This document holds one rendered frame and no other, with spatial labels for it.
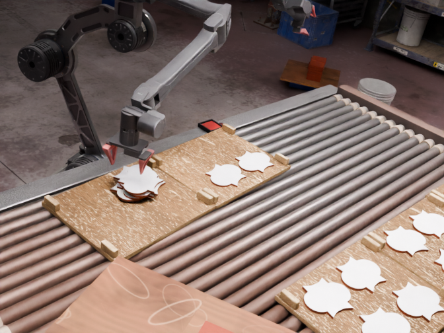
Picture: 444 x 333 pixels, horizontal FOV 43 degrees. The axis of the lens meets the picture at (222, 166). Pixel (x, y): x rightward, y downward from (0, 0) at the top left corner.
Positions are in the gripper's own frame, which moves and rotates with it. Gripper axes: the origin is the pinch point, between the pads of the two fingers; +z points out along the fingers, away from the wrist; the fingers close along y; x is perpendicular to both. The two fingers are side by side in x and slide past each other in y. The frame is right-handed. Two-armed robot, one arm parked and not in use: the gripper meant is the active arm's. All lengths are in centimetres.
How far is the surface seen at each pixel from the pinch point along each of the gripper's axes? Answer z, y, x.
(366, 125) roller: 14, 67, 103
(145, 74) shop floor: 112, -120, 283
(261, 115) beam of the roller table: 15, 22, 85
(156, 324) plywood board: 0, 33, -51
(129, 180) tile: 7.0, -0.2, 3.1
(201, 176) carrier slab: 12.0, 17.1, 23.9
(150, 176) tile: 7.0, 4.4, 8.4
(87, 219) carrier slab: 11.9, -4.6, -15.1
